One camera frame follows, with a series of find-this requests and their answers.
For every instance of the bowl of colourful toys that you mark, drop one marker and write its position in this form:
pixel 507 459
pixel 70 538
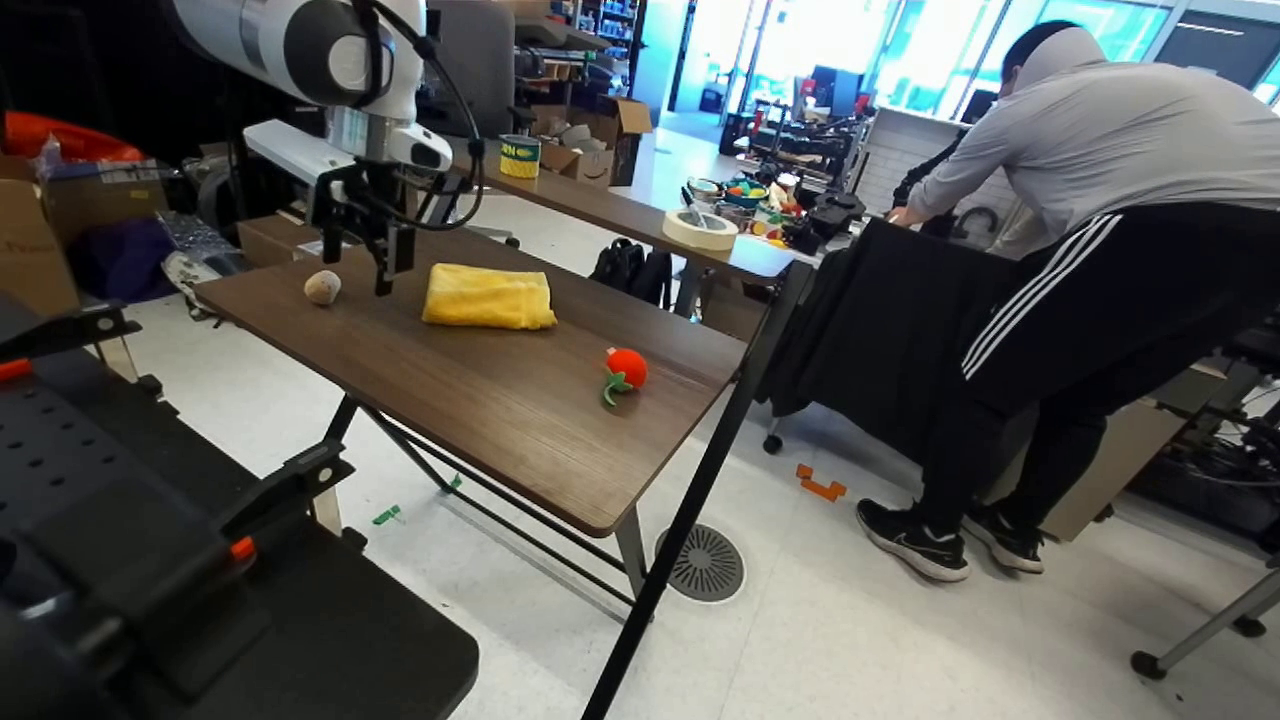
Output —
pixel 745 190

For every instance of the orange toy tomato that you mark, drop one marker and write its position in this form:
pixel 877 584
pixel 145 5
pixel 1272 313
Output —
pixel 627 367

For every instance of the black cloth covered table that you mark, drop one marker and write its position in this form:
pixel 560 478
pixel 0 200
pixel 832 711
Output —
pixel 880 330

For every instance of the yellow and green tin can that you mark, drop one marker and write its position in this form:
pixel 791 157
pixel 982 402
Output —
pixel 519 157

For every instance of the yellow folded towel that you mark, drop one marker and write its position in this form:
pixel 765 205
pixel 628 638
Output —
pixel 488 297

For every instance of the black backpack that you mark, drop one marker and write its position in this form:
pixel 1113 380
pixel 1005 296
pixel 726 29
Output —
pixel 630 270

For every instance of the grey wheeled leg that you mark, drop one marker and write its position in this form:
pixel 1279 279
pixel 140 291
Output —
pixel 1210 625

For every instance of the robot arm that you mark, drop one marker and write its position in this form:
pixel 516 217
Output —
pixel 300 45

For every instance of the roll of masking tape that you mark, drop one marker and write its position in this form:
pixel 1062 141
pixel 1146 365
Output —
pixel 700 232

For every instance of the round floor vent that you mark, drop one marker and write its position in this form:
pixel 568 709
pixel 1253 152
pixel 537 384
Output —
pixel 705 565

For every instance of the long brown wooden table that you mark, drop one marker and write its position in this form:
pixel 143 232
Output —
pixel 620 215

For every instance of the brown cardboard box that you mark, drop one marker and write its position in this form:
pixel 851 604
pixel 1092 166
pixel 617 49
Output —
pixel 30 250

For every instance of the stack of cardboard boxes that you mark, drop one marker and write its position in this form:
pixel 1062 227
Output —
pixel 595 140

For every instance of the orange plastic piece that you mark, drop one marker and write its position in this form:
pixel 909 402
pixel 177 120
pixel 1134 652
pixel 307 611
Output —
pixel 822 487

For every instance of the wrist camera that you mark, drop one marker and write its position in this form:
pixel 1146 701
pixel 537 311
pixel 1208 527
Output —
pixel 290 150

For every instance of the orange bag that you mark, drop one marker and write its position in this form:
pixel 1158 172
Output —
pixel 60 140

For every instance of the beige toy potato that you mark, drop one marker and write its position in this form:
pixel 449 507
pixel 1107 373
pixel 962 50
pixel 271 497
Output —
pixel 322 288

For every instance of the black clamp with orange tips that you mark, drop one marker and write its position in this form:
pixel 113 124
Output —
pixel 60 335
pixel 285 490

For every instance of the person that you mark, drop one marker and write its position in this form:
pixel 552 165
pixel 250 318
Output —
pixel 1100 250

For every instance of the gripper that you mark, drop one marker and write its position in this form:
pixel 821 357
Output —
pixel 362 200

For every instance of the green tape scrap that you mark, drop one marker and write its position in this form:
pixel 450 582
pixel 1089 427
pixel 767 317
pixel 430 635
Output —
pixel 387 515

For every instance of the grey office chair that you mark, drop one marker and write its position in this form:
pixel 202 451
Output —
pixel 475 60

